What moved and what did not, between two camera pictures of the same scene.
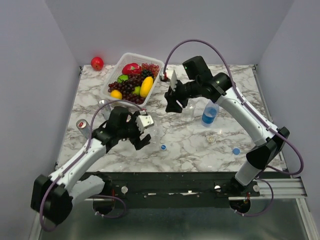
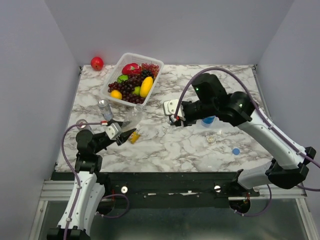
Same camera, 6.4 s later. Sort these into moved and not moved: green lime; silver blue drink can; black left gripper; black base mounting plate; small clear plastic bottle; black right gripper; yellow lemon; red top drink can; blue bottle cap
Moved: small clear plastic bottle; black left gripper; black right gripper
Not moved: yellow lemon; red top drink can; blue bottle cap; silver blue drink can; black base mounting plate; green lime
